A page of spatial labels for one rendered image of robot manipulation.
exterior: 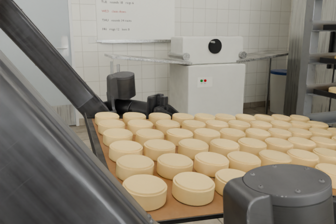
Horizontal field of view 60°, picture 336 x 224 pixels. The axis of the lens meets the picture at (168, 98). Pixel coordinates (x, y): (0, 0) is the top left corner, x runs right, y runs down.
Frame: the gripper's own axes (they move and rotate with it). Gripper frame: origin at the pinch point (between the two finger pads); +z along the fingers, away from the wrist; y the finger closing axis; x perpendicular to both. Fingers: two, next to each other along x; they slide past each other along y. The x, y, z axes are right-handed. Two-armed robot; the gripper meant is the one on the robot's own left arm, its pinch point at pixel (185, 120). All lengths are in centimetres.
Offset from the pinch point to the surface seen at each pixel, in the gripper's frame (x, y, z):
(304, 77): -29.3, -11.2, 24.7
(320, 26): -29.6, -25.7, 26.6
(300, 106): -30.0, -2.4, 24.8
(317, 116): -33.0, 0.6, 29.9
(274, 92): -418, 47, -16
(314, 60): -29.6, -16.1, 26.6
